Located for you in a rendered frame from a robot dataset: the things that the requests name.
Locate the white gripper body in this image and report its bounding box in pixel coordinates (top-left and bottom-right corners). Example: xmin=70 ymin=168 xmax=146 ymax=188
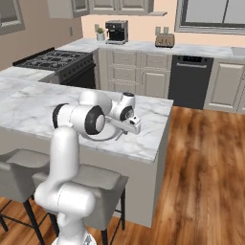
xmin=107 ymin=117 xmax=142 ymax=135

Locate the grey cushioned bar stool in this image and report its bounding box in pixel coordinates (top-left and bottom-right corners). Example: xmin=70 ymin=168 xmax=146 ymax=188
xmin=32 ymin=164 xmax=130 ymax=245
xmin=0 ymin=148 xmax=51 ymax=245

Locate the beige wall cupboard run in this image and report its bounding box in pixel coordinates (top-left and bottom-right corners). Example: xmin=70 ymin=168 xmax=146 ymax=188
xmin=47 ymin=0 xmax=155 ymax=19

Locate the white round plate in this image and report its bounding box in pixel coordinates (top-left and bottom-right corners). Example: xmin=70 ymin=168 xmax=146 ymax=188
xmin=85 ymin=116 xmax=122 ymax=142

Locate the black dishwasher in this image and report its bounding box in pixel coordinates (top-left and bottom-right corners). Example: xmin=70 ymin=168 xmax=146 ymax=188
xmin=167 ymin=54 xmax=215 ymax=111

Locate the grey framed window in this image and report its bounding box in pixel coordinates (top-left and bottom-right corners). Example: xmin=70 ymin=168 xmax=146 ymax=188
xmin=0 ymin=0 xmax=26 ymax=36
xmin=174 ymin=0 xmax=245 ymax=35

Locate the black coffee machine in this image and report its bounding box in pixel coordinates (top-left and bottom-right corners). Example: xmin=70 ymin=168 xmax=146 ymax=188
xmin=104 ymin=19 xmax=129 ymax=45

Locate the white sink basin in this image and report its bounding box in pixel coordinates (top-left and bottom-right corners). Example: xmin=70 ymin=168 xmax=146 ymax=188
xmin=231 ymin=46 xmax=245 ymax=58

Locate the black gas range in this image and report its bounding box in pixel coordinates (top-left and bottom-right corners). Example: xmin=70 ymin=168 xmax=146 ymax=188
xmin=11 ymin=47 xmax=97 ymax=90

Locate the beige base cupboard run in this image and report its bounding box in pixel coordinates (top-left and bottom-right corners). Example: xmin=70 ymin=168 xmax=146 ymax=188
xmin=203 ymin=58 xmax=245 ymax=115
xmin=97 ymin=47 xmax=173 ymax=100

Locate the small potted plant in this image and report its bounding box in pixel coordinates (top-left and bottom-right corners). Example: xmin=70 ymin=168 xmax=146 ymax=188
xmin=95 ymin=26 xmax=106 ymax=42

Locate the brown toaster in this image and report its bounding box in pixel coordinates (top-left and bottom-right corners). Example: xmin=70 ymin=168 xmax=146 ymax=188
xmin=154 ymin=33 xmax=176 ymax=49

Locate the grey wall socket pair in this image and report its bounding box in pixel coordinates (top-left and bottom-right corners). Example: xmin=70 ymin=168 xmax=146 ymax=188
xmin=154 ymin=26 xmax=169 ymax=35

